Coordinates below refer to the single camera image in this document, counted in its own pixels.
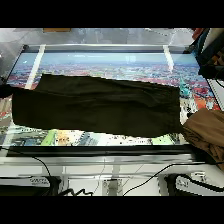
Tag silver frame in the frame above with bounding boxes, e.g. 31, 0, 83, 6
0, 153, 224, 197

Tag dark green trousers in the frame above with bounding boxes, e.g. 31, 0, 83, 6
10, 73, 185, 139

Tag black cable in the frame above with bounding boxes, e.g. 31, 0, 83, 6
122, 161, 224, 197
60, 187, 95, 197
0, 146, 54, 179

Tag brown garment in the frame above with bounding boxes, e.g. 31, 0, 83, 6
181, 108, 224, 172

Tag heap of clothes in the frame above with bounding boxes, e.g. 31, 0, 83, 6
191, 27, 224, 68

